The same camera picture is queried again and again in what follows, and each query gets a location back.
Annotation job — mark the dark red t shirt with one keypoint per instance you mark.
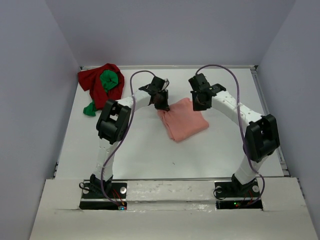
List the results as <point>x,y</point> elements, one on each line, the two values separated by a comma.
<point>102,87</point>

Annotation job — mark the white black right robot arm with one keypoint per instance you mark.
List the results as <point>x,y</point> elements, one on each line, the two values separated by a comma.
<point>259,133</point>

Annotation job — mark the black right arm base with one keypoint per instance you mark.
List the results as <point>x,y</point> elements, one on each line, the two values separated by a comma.
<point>228,198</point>

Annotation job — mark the green t shirt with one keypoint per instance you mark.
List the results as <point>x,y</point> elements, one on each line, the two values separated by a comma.
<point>105,82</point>

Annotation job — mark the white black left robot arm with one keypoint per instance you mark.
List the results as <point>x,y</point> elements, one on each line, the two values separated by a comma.
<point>114,123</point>

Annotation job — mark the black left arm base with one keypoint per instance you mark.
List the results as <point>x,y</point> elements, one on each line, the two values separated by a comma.
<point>93,199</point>

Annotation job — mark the pink t shirt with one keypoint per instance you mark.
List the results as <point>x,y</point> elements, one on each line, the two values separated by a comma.
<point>181,122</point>

